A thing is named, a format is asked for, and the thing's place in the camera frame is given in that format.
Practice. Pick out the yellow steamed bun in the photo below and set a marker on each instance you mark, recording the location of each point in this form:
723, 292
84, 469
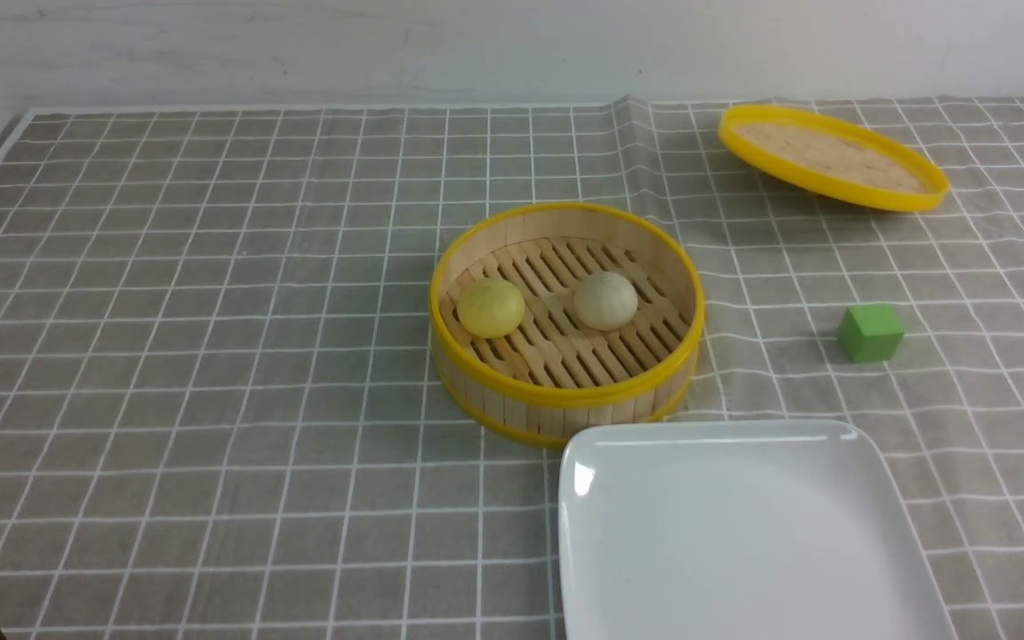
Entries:
490, 308

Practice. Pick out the white steamed bun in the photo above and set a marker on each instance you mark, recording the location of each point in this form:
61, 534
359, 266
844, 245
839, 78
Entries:
605, 301

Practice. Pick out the white square plate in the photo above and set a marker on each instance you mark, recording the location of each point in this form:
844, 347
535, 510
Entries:
749, 529

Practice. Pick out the yellow rimmed bamboo steamer basket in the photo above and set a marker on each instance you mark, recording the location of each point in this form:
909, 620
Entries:
553, 376

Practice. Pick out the grey checked tablecloth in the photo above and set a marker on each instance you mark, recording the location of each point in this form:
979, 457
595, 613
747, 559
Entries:
218, 415

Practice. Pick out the yellow rimmed bamboo steamer lid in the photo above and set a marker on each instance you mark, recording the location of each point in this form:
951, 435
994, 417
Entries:
832, 158

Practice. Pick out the green wooden cube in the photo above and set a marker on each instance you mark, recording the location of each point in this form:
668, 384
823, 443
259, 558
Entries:
870, 333

